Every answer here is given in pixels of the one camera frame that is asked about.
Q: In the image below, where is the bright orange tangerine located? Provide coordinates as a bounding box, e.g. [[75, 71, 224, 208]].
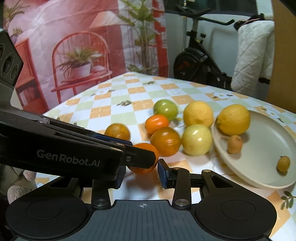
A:
[[144, 114, 170, 136]]

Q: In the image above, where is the beige round plate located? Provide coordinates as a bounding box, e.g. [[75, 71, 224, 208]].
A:
[[211, 111, 295, 189]]

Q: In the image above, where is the checkered floral tablecloth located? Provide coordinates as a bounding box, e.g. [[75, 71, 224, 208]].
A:
[[43, 72, 295, 240]]

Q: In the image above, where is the yellow orange fruit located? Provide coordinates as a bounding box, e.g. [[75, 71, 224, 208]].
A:
[[183, 101, 214, 128]]

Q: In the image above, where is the gloved left hand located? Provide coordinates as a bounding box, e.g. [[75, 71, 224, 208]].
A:
[[6, 170, 37, 204]]

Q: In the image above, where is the black exercise bike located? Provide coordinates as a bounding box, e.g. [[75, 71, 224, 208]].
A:
[[173, 4, 235, 90]]

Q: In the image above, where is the small round yellow fruit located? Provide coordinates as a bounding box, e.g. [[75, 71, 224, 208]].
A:
[[277, 156, 290, 173]]

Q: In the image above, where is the small brown kiwi fruit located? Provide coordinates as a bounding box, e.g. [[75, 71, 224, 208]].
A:
[[227, 135, 243, 154]]

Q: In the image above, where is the pale yellow apple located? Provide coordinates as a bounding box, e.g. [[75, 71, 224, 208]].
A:
[[181, 125, 213, 156]]

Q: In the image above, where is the white quilted blanket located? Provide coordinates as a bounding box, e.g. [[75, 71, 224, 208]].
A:
[[231, 20, 275, 95]]

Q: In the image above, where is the green apple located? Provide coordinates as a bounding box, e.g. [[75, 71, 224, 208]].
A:
[[153, 99, 179, 121]]

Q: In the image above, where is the wooden board panel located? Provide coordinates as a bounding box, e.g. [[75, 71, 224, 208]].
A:
[[267, 1, 295, 113]]

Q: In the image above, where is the large yellow lemon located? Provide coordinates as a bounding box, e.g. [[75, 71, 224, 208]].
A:
[[216, 104, 251, 136]]

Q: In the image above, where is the red printed backdrop curtain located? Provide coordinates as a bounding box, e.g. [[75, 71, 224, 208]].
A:
[[3, 0, 169, 113]]

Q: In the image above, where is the brownish orange tangerine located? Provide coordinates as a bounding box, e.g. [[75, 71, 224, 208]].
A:
[[104, 123, 130, 141]]

